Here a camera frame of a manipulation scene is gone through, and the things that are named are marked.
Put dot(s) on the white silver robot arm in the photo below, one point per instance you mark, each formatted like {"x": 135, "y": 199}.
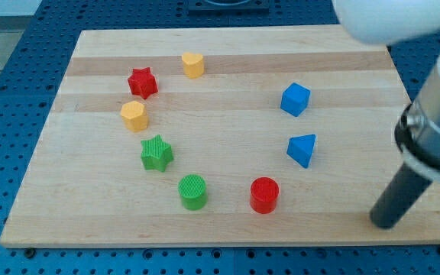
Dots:
{"x": 389, "y": 22}

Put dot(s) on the wooden board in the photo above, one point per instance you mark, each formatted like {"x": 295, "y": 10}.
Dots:
{"x": 86, "y": 187}

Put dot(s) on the green cylinder block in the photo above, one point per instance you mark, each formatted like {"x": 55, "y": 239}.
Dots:
{"x": 192, "y": 191}

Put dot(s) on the green star block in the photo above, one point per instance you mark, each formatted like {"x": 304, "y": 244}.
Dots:
{"x": 156, "y": 154}

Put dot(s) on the red cylinder block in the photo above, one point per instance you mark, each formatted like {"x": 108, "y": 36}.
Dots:
{"x": 264, "y": 193}

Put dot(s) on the yellow heart block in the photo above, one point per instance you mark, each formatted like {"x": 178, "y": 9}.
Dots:
{"x": 193, "y": 64}

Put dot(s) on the blue triangle block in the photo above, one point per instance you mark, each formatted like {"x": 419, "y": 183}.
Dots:
{"x": 301, "y": 149}

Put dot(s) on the blue cube block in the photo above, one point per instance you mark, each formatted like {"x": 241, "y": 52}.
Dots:
{"x": 295, "y": 99}

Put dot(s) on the yellow hexagon block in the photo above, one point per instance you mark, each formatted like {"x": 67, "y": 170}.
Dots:
{"x": 134, "y": 115}

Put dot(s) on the red star block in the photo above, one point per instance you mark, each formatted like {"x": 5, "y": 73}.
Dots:
{"x": 142, "y": 82}

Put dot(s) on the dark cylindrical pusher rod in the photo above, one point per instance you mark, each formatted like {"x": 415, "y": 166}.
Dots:
{"x": 399, "y": 196}

